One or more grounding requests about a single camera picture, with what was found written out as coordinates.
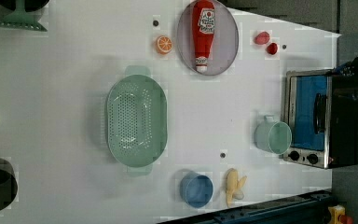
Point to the black toaster oven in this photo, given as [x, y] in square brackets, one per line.
[321, 108]

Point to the light red plush strawberry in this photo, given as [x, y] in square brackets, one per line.
[262, 38]

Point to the blue cup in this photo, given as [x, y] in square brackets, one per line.
[196, 190]

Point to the plush peeled banana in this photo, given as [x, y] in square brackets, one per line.
[234, 186]

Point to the grey round plate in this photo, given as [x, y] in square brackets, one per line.
[225, 43]

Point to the green oval strainer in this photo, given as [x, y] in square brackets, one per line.
[136, 118]

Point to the black cylinder container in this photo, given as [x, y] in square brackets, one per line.
[30, 5]

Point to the orange slice toy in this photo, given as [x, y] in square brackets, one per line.
[163, 45]

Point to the red plush ketchup bottle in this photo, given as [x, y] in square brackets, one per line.
[203, 25]

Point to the dark red plush strawberry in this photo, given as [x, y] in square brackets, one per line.
[272, 48]

